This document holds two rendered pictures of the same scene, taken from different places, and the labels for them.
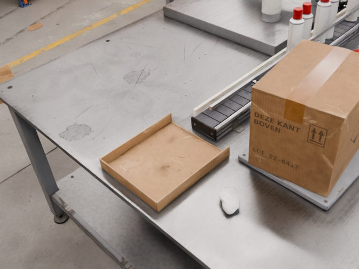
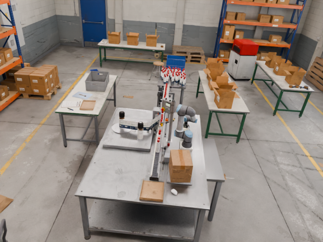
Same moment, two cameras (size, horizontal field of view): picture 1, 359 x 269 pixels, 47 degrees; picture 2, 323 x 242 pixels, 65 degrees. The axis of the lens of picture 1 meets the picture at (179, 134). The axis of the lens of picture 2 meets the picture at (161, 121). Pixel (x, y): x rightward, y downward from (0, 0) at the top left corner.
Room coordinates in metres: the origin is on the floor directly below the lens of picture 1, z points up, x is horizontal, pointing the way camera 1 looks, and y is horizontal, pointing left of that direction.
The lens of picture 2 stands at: (-0.54, 1.56, 3.04)
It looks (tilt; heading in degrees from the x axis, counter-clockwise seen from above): 31 degrees down; 313
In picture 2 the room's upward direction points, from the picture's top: 5 degrees clockwise
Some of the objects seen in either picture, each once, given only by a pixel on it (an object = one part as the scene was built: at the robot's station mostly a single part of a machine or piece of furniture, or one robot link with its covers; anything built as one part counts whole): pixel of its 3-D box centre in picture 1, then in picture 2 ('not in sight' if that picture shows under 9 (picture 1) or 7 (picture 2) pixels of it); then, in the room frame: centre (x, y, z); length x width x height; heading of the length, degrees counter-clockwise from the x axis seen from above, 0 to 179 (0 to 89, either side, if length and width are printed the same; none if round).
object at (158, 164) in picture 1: (164, 157); (152, 189); (0.93, 0.05, 0.85); 0.30 x 0.26 x 0.04; 131
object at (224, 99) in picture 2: not in sight; (224, 96); (1.73, -2.63, 0.97); 0.51 x 0.39 x 0.37; 49
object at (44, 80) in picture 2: not in sight; (31, 80); (6.12, -0.50, 0.32); 1.20 x 0.83 x 0.64; 43
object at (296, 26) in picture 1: (295, 35); (157, 145); (1.38, -0.45, 0.98); 0.05 x 0.05 x 0.20
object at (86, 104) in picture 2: not in sight; (88, 104); (3.24, -0.48, 0.82); 0.34 x 0.24 x 0.03; 140
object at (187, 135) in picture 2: not in sight; (187, 135); (1.23, -0.90, 1.04); 0.13 x 0.12 x 0.14; 25
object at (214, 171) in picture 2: not in sight; (187, 156); (1.11, -0.77, 0.81); 0.90 x 0.90 x 0.04; 44
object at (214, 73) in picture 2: not in sight; (216, 79); (2.36, -3.22, 0.97); 0.45 x 0.38 x 0.37; 47
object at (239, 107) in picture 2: not in sight; (217, 102); (2.27, -3.31, 0.39); 2.20 x 0.80 x 0.78; 134
